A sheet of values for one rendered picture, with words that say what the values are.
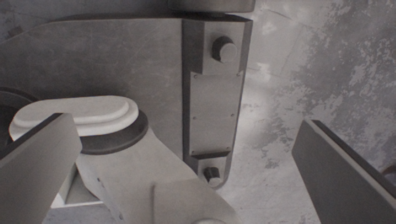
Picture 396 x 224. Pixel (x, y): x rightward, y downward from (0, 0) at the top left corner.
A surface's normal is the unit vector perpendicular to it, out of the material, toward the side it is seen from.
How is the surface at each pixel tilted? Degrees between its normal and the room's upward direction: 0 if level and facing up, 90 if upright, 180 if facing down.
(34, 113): 90
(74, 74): 0
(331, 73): 0
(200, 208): 115
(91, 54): 0
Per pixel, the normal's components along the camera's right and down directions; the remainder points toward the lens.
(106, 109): 0.04, -0.86
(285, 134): 0.20, 0.51
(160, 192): -0.06, -0.99
